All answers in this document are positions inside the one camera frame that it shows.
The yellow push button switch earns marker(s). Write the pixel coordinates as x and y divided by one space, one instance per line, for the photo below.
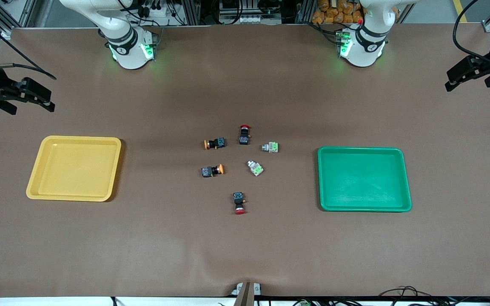
217 143
209 171

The green push button switch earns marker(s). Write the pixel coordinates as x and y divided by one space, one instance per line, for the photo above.
272 147
256 169

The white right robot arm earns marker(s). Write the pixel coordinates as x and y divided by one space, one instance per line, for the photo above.
130 55

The yellow plastic tray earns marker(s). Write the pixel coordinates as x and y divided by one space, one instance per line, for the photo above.
75 170

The pile of orange pieces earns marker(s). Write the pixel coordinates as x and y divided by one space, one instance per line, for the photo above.
334 12

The white power strip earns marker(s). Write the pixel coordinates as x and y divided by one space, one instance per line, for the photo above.
160 10

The green plastic tray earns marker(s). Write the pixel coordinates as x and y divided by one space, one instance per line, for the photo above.
364 180

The grey electronics box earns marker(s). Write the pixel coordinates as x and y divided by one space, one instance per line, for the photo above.
240 12

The red push button switch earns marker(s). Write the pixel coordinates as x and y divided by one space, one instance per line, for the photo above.
239 199
244 137

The grey metal mount bracket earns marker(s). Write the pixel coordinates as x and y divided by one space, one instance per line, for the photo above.
246 293

